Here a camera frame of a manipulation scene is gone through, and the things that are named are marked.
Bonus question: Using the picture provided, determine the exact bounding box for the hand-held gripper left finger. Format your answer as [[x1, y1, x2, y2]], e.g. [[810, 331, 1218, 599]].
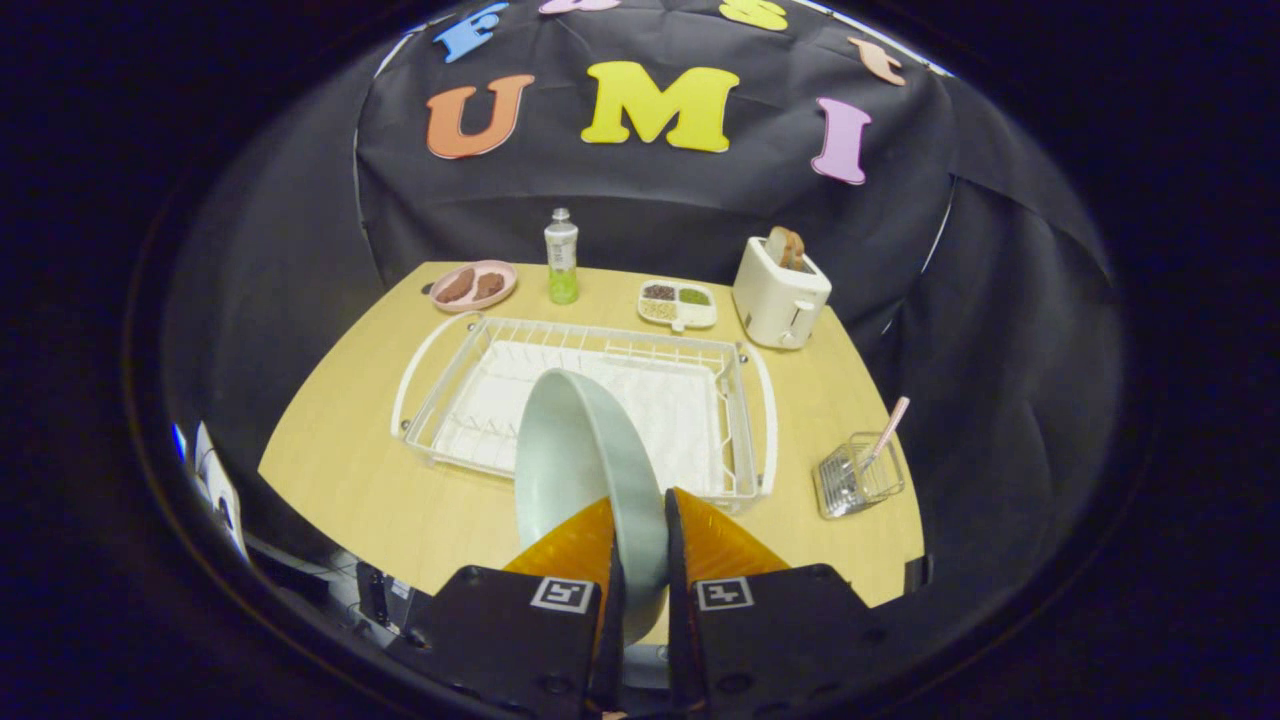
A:
[[405, 495, 629, 716]]

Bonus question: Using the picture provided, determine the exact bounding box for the pink plate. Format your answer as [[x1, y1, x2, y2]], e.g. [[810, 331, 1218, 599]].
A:
[[429, 260, 518, 313]]

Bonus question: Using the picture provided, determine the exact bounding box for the white wire dish rack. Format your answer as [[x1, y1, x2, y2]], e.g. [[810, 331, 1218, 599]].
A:
[[390, 312, 779, 516]]

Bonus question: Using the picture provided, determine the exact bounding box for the white toaster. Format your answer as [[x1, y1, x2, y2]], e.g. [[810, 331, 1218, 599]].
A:
[[732, 236, 833, 351]]

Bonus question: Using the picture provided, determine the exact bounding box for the black backdrop cloth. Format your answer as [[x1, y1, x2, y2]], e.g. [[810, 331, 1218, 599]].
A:
[[160, 0, 1131, 621]]

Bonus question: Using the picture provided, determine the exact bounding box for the metal wire basket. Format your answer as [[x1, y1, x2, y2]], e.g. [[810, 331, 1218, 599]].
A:
[[815, 432, 907, 520]]

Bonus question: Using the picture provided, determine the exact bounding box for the white drip tray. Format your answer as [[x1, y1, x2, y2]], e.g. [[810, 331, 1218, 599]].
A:
[[440, 340, 726, 496]]

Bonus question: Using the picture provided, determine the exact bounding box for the dark device with cables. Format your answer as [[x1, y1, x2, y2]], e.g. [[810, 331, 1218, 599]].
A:
[[355, 560, 416, 636]]

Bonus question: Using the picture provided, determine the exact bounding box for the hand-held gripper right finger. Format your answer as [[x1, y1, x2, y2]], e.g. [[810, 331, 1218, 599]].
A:
[[663, 487, 901, 716]]

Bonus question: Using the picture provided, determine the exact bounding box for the pale green plate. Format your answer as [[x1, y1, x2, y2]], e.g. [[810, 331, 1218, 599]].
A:
[[513, 368, 671, 646]]

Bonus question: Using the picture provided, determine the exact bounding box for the spoon with red checked handle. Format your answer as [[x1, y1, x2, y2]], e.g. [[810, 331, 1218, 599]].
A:
[[865, 396, 912, 471]]

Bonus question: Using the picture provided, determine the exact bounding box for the white divided spice tray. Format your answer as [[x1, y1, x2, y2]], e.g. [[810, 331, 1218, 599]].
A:
[[638, 279, 718, 333]]

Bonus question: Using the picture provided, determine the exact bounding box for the clear bottle with green liquid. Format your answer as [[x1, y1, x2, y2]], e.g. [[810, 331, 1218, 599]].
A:
[[544, 208, 580, 306]]

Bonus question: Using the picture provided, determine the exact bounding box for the brown bread slice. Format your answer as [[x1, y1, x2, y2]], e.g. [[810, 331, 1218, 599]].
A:
[[766, 226, 807, 273]]

